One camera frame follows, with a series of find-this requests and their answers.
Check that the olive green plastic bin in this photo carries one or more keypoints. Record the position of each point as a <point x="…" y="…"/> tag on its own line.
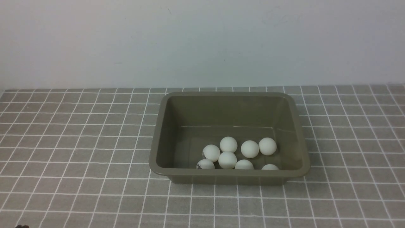
<point x="189" y="121"/>

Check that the white ball with logo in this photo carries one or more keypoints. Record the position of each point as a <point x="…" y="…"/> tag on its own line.
<point x="205" y="164"/>
<point x="249" y="149"/>

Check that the grey checkered tablecloth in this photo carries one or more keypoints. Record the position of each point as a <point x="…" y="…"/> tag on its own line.
<point x="78" y="158"/>

